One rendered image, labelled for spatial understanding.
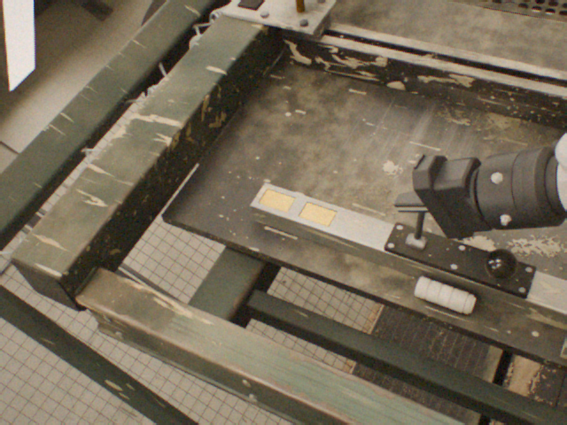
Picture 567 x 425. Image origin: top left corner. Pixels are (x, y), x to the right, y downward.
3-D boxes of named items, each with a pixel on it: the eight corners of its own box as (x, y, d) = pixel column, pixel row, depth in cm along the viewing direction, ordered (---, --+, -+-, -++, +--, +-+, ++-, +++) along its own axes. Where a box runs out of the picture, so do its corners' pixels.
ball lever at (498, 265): (511, 289, 86) (512, 283, 73) (483, 280, 87) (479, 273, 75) (521, 263, 86) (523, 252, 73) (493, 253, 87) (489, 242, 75)
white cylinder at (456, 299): (413, 299, 90) (469, 320, 87) (414, 289, 88) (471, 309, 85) (421, 282, 91) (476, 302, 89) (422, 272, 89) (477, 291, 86)
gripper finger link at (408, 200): (402, 194, 85) (443, 189, 80) (393, 212, 83) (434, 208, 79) (396, 186, 84) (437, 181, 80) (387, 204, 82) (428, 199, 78)
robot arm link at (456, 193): (399, 193, 74) (493, 181, 65) (427, 137, 79) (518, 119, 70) (448, 262, 80) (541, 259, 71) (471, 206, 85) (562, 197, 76)
